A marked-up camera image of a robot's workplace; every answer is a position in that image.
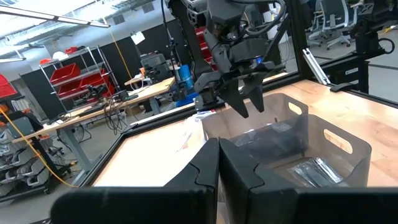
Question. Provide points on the ceiling light strip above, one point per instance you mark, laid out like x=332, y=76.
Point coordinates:
x=71, y=20

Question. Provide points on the red plastic bin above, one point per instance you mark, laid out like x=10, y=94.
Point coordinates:
x=7, y=87

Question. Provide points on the black machine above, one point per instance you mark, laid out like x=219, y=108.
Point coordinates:
x=155, y=67

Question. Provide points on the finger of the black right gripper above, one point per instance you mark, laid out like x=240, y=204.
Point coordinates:
x=256, y=90
x=237, y=96

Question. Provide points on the red bin stack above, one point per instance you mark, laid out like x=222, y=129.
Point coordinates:
x=201, y=34

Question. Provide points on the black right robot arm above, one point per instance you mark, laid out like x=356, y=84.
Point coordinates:
x=188, y=31

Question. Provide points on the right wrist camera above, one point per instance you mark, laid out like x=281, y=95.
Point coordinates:
x=248, y=53

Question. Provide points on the white office chair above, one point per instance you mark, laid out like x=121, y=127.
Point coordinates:
x=334, y=18

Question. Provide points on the grey stacked bins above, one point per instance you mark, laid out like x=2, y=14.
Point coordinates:
x=18, y=174

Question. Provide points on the metal shelf with red bins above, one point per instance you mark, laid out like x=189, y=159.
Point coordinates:
x=65, y=73

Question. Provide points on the wooden workbench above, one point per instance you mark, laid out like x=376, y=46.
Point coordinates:
x=140, y=93

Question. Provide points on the white paper sign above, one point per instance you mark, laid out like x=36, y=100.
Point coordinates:
x=137, y=38

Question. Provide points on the blue water jug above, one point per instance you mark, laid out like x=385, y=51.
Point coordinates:
x=186, y=76

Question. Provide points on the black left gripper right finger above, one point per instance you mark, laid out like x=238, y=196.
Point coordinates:
x=295, y=208

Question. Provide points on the nail clipper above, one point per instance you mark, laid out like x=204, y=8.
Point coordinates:
x=303, y=177
x=328, y=169

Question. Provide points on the silver aluminium extrusion bar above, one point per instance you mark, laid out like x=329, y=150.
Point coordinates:
x=315, y=67

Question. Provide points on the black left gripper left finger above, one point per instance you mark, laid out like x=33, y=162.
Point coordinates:
x=140, y=205

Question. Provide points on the blue plastic tote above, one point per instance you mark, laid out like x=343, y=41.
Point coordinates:
x=186, y=100

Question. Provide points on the grey translucent plastic bin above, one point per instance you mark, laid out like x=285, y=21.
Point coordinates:
x=357, y=149
x=280, y=102

